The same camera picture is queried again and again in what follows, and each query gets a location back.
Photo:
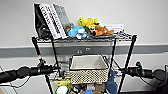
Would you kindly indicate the pale basket with dark spots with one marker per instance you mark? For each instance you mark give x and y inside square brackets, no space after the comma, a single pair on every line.
[88,76]

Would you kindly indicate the yellow bag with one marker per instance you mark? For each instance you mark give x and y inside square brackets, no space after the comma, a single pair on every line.
[61,82]

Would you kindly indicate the large blue plush toy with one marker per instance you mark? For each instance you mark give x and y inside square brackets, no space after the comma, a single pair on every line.
[112,85]

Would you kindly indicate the green bowl with white lid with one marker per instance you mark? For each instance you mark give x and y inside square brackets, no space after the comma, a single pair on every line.
[62,90]

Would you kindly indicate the tall brown box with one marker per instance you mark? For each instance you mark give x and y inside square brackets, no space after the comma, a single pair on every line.
[99,88]

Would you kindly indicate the small blue box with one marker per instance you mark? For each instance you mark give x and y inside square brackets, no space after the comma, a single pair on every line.
[89,89]

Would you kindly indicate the grey plush toy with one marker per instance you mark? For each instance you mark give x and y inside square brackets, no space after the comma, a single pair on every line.
[69,28]

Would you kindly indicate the white flat box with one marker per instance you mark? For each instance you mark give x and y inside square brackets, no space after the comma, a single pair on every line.
[115,27]

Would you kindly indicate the brown plush toy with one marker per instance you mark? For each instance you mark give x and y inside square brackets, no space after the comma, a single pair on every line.
[101,31]

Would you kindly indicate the black bag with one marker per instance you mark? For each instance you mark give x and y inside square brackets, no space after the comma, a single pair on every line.
[40,23]

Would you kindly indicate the white box with dark print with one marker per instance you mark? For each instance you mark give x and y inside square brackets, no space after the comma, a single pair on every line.
[53,21]

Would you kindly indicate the grey printed box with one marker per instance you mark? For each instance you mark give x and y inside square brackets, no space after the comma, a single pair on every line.
[62,15]

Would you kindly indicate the yellow plush toy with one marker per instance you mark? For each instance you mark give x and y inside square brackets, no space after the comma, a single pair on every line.
[87,22]

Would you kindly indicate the grey wall socket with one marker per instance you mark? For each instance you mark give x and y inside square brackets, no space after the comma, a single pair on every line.
[87,49]
[79,51]

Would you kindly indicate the long grey wall band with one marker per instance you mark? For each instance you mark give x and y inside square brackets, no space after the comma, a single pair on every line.
[16,51]

